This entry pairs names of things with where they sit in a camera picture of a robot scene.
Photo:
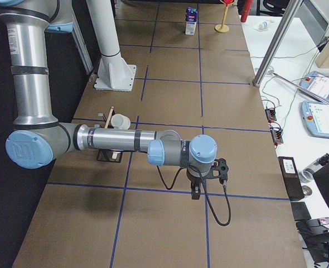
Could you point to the lower teach pendant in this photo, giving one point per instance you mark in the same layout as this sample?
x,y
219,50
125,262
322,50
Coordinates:
x,y
316,118

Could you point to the metal rod on desk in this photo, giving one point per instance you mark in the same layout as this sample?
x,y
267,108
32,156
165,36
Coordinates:
x,y
306,92

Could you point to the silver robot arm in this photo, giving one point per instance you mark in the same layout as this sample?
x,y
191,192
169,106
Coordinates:
x,y
39,137

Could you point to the black box with label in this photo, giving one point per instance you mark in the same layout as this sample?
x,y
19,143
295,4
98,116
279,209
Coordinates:
x,y
291,179

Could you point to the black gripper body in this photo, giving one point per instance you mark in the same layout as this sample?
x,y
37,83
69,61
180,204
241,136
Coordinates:
x,y
193,178

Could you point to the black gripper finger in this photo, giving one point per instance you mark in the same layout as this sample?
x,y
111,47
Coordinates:
x,y
195,193

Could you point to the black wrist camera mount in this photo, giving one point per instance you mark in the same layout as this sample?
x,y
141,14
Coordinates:
x,y
219,170

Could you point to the wooden mug tree stand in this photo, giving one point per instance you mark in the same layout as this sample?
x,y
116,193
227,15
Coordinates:
x,y
222,27

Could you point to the blue white milk carton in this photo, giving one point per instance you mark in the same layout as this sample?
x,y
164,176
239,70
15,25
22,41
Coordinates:
x,y
191,20

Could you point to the aluminium frame post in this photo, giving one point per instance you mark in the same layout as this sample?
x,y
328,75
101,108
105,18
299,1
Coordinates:
x,y
278,37

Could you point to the white pedestal column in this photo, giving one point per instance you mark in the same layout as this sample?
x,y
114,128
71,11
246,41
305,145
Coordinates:
x,y
113,71

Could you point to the teach pendant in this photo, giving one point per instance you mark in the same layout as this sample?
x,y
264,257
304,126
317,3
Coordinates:
x,y
316,118
316,83

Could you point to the black wire rack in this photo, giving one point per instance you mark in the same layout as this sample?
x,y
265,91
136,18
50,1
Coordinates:
x,y
106,155

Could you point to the upper teach pendant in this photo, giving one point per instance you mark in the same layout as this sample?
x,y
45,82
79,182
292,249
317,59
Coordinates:
x,y
316,83

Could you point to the white ribbed mug on rack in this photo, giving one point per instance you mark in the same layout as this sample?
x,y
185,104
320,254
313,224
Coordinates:
x,y
120,121

